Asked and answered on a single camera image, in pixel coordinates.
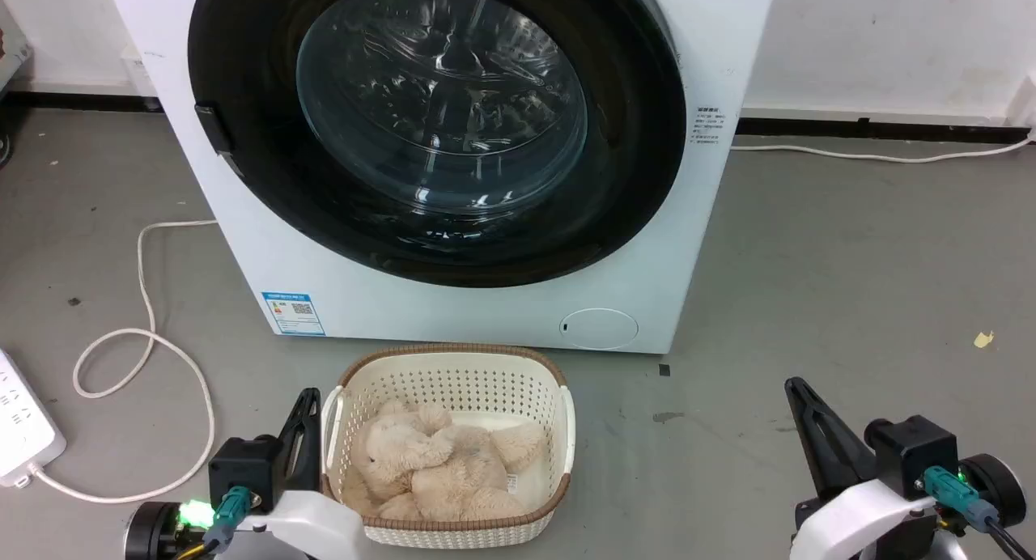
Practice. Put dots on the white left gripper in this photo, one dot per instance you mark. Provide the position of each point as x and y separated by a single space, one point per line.
316 523

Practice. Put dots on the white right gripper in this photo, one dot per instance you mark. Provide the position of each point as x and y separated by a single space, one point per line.
858 519

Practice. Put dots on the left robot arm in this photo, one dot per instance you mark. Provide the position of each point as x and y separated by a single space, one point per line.
150 532

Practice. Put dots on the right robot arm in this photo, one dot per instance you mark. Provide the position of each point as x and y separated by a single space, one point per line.
999 487

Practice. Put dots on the white front-load washing machine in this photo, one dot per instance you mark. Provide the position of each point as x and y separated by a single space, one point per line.
453 317

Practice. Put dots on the black round glass washer door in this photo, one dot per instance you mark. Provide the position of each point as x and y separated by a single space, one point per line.
243 66

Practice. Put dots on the beige plush teddy bear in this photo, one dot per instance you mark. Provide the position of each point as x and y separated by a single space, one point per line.
437 471

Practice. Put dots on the blue white energy label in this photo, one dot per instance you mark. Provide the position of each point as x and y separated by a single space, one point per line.
293 312

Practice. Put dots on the cream woven laundry basket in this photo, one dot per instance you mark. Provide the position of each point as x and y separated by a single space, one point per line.
453 378

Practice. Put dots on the yellow paper scrap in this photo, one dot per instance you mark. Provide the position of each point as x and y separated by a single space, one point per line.
983 339

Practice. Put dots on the round white filter cover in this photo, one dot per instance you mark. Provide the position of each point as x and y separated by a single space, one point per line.
599 329

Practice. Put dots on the white power strip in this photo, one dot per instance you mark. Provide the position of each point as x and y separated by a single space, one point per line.
20 430

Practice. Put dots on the small printed text sticker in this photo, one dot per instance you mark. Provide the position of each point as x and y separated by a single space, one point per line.
708 125

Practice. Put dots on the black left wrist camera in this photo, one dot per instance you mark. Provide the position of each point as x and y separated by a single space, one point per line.
243 471

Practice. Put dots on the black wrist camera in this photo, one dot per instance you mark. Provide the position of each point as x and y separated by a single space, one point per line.
243 471
910 455

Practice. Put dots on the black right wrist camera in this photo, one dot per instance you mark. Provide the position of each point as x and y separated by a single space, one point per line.
910 455

